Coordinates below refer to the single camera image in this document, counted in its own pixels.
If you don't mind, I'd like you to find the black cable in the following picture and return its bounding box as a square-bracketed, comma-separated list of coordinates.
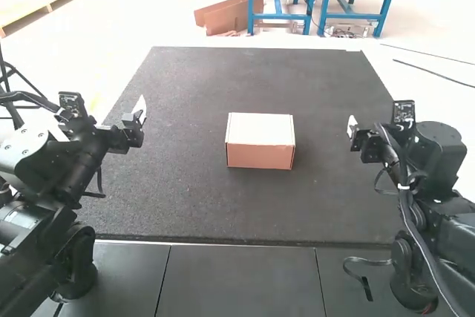
[343, 256, 395, 281]

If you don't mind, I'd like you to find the brown cardboard sheet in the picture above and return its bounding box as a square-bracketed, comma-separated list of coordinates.
[193, 0, 265, 36]

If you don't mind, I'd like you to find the black mat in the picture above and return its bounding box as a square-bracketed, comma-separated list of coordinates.
[79, 46, 404, 246]

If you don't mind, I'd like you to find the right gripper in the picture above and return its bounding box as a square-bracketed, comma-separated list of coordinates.
[346, 115, 391, 164]

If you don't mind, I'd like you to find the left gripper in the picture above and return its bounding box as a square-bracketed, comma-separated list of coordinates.
[96, 94, 148, 155]

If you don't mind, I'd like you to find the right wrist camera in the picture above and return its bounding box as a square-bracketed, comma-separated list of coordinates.
[392, 99, 416, 125]

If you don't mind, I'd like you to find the cardboard box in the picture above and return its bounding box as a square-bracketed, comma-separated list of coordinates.
[224, 111, 296, 171]

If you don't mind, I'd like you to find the dark base panel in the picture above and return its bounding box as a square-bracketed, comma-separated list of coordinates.
[33, 241, 172, 317]
[315, 246, 409, 317]
[155, 244, 327, 317]

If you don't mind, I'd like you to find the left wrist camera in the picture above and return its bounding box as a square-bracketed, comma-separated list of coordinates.
[58, 91, 88, 122]

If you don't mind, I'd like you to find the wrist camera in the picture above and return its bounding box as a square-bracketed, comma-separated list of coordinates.
[392, 99, 416, 125]
[58, 91, 88, 122]

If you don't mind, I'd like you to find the wooden pallet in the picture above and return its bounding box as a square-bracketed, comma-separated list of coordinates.
[0, 0, 85, 38]

